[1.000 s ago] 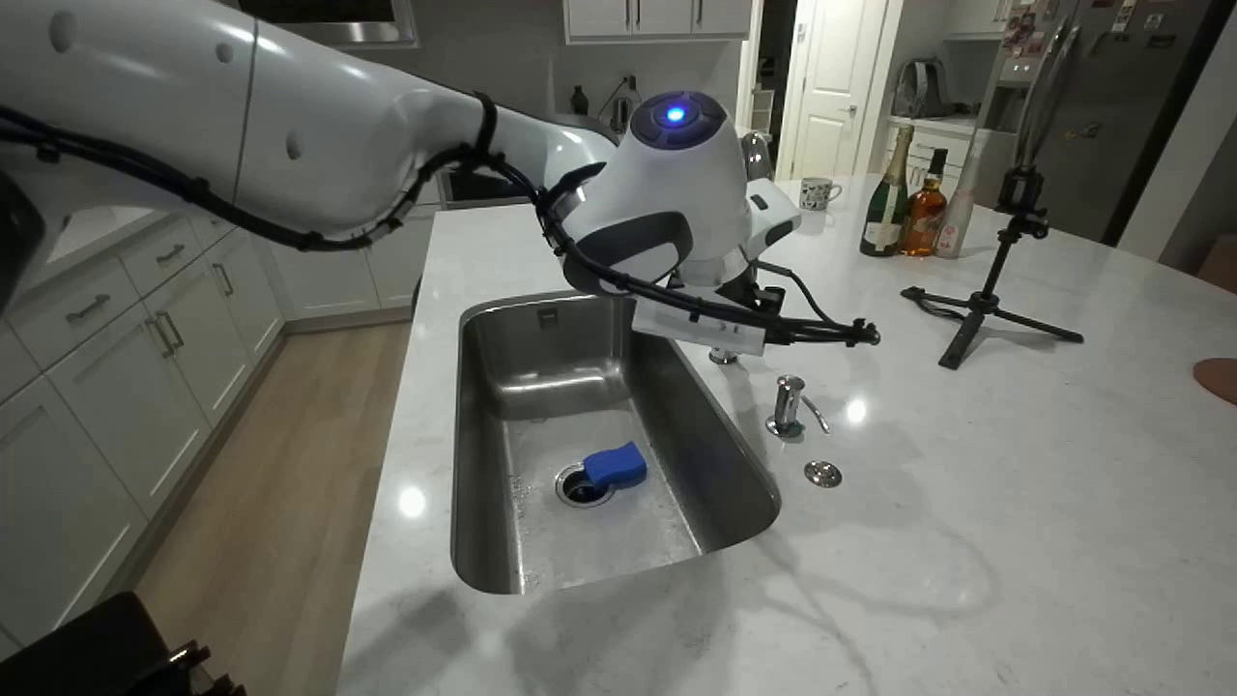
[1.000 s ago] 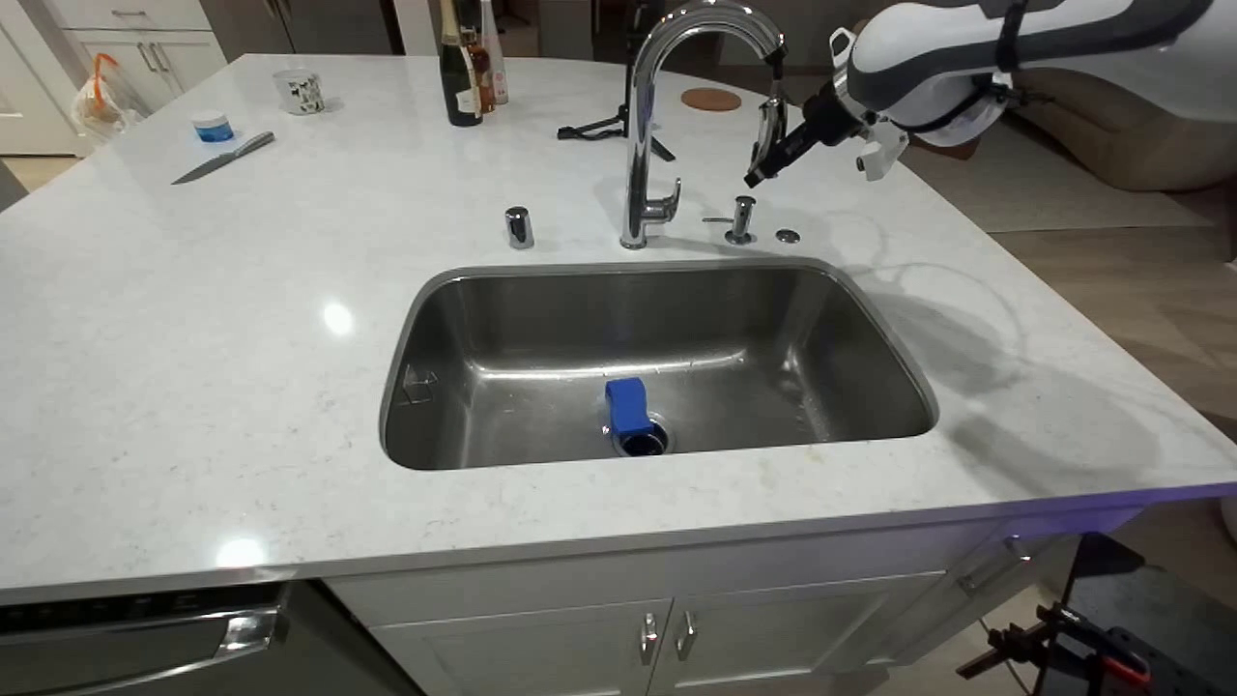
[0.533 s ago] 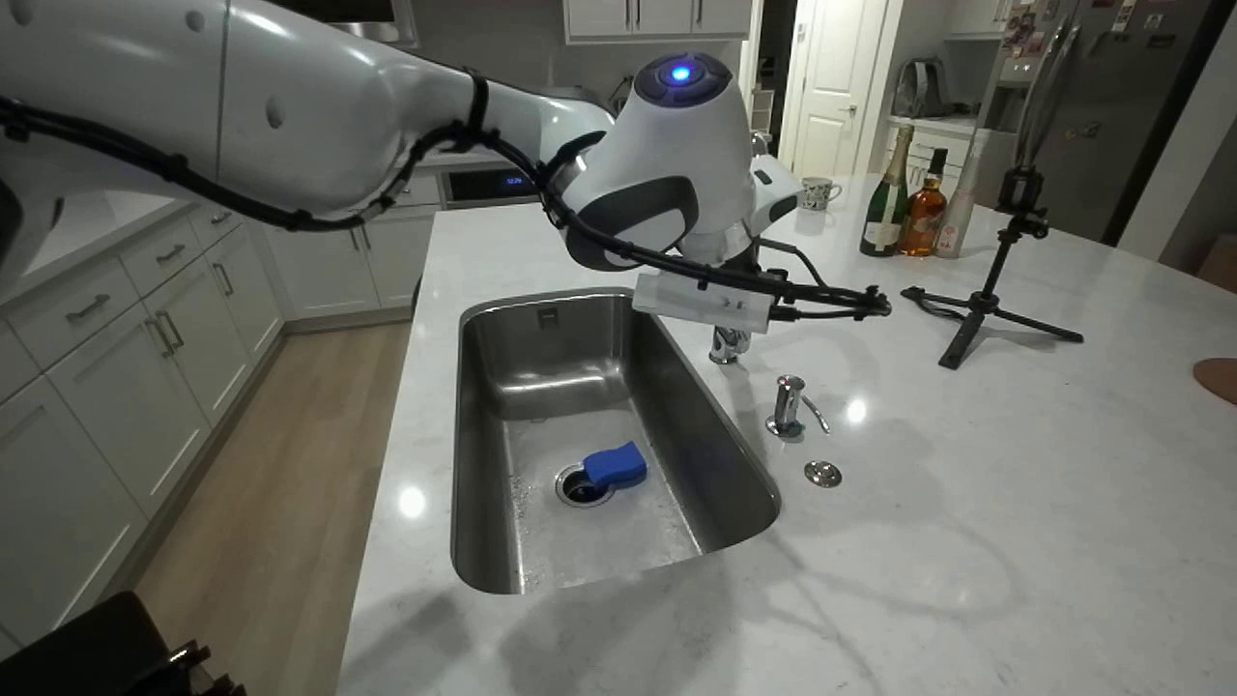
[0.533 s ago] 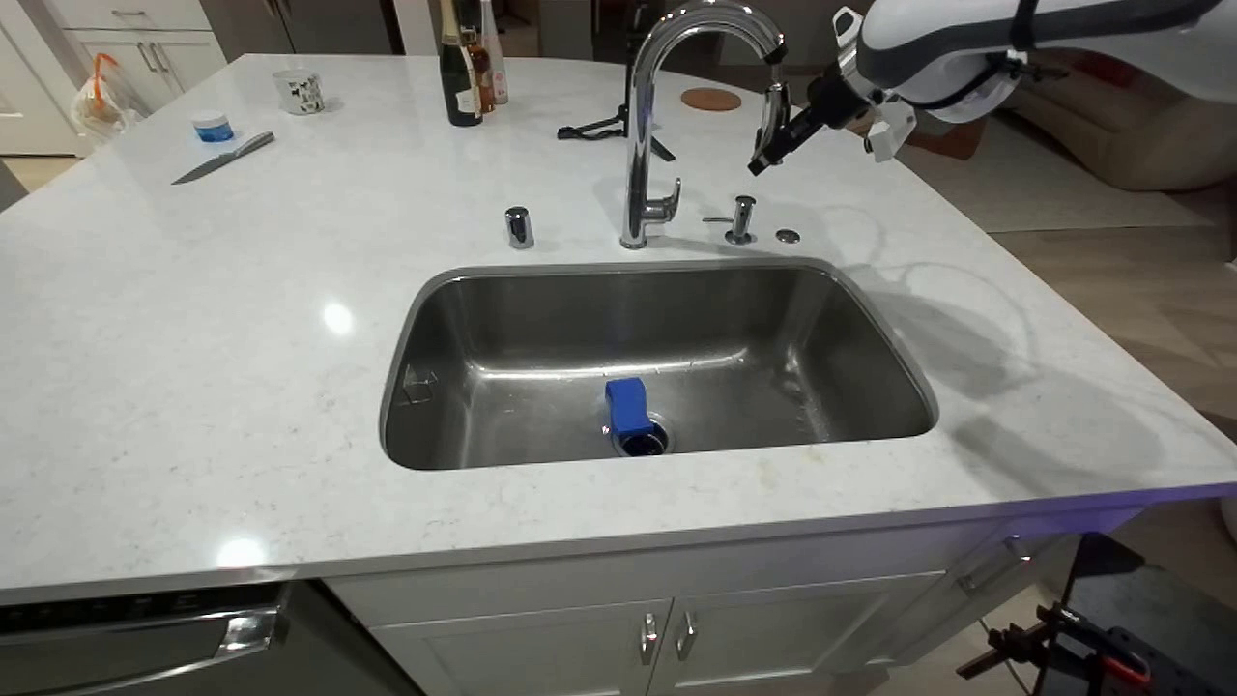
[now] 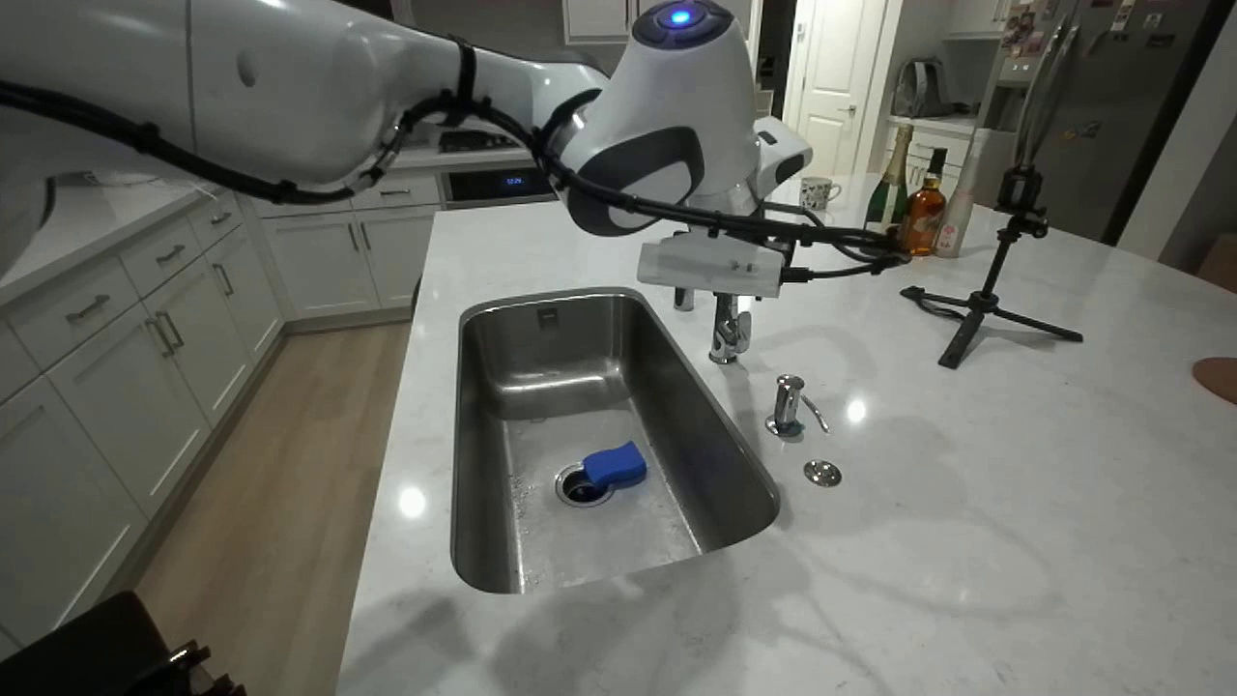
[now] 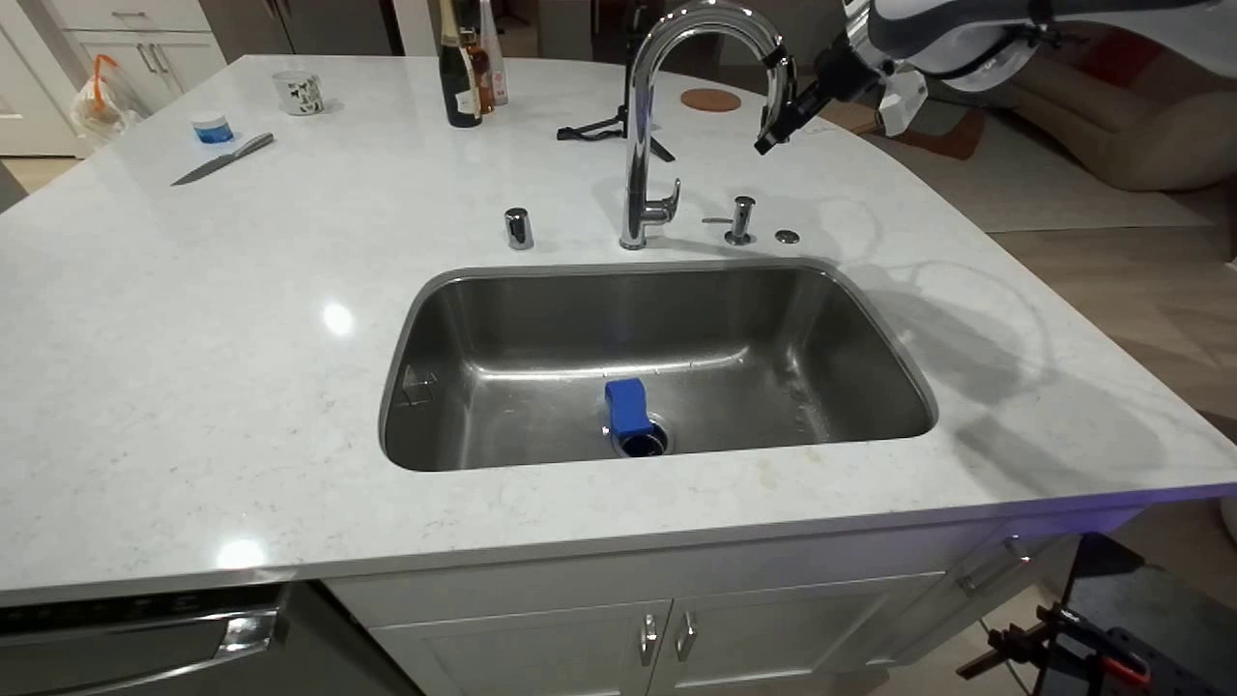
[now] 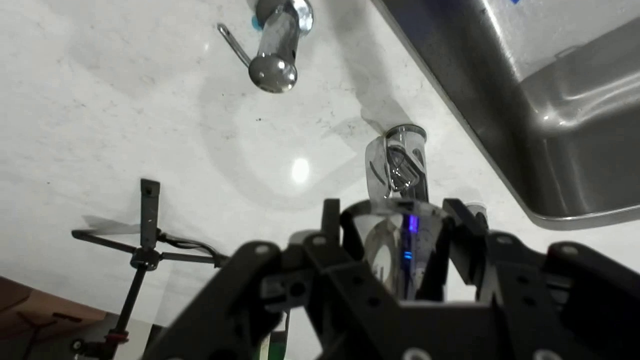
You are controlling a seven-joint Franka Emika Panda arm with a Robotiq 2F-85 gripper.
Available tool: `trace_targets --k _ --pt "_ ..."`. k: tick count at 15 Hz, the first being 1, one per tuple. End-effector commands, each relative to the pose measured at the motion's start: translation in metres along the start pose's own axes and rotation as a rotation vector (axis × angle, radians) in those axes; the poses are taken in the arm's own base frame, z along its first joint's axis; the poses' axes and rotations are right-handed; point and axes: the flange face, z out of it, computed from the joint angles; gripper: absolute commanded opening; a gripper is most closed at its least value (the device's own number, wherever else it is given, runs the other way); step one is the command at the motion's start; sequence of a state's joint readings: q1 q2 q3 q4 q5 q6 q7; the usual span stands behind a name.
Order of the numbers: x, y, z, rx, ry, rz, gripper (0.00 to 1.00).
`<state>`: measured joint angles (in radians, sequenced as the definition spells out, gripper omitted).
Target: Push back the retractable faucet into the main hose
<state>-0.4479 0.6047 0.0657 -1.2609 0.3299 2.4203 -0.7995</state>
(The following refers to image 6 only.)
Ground round wooden coaster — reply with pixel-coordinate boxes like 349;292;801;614
677;84;746;115

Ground white background cabinets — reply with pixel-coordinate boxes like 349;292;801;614
0;0;229;158

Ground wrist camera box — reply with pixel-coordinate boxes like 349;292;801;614
876;62;935;145

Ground stainless steel sink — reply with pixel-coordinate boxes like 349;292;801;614
376;259;942;476

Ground green champagne bottle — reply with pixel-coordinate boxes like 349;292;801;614
435;0;487;132

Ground blue sponge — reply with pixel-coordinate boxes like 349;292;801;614
599;374;672;460

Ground chrome gooseneck faucet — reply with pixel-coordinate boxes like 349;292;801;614
618;0;797;253

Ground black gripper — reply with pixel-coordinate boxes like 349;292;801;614
755;34;889;158

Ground black floor stand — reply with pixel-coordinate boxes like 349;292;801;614
954;531;1237;696

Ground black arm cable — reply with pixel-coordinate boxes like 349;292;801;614
875;0;1074;83

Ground black camera tripod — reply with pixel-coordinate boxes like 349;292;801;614
552;52;679;168

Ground beige couch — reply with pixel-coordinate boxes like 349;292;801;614
1001;24;1237;196

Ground stainless dishwasher front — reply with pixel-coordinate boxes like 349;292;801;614
0;582;390;696

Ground white under-sink cabinet door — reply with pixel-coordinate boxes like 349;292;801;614
659;564;957;696
371;584;672;696

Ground orange white object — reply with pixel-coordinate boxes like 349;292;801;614
73;52;132;132

